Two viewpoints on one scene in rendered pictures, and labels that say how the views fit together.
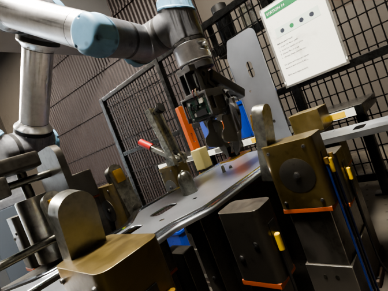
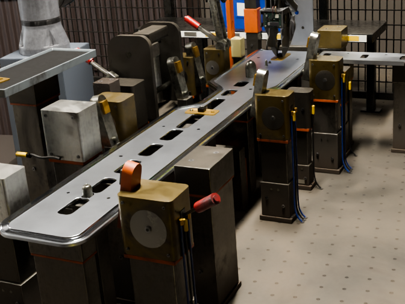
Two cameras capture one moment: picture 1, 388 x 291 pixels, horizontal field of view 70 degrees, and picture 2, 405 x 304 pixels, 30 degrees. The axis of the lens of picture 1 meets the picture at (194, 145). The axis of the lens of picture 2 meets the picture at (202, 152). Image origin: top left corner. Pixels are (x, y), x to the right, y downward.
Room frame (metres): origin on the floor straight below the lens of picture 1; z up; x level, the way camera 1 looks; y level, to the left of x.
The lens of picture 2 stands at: (-1.45, 0.80, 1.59)
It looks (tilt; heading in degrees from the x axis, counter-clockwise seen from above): 21 degrees down; 344
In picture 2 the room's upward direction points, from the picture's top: 4 degrees counter-clockwise
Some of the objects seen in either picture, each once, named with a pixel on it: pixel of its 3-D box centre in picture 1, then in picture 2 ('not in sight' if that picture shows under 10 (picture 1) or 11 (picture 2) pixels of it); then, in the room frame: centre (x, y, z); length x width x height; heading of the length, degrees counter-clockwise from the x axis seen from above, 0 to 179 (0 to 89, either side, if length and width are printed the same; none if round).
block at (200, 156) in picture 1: (220, 206); (240, 92); (0.79, -0.01, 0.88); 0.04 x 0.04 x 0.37; 47
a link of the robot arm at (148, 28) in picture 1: (141, 43); not in sight; (0.64, 0.03, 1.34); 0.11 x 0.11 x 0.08; 59
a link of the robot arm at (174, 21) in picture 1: (179, 22); not in sight; (0.60, -0.06, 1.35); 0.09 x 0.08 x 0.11; 59
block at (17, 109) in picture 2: not in sight; (44, 160); (0.37, 0.67, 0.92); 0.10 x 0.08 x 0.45; 137
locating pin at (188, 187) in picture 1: (187, 185); (251, 70); (0.56, 0.04, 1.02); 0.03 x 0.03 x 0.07
